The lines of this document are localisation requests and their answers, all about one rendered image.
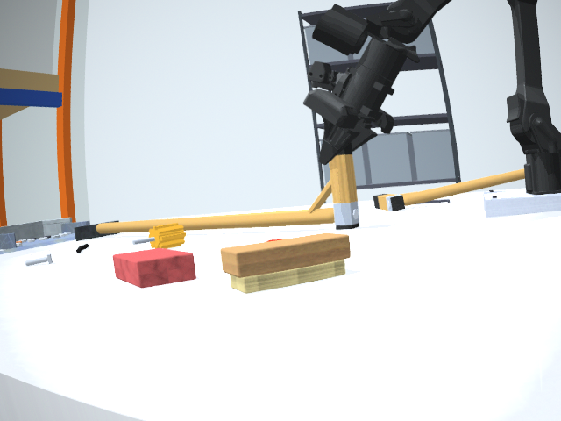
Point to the red block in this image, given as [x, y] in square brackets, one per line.
[154, 267]

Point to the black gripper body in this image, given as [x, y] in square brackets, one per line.
[360, 103]

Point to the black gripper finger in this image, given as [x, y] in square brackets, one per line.
[365, 135]
[335, 139]

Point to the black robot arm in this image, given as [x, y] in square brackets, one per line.
[401, 23]

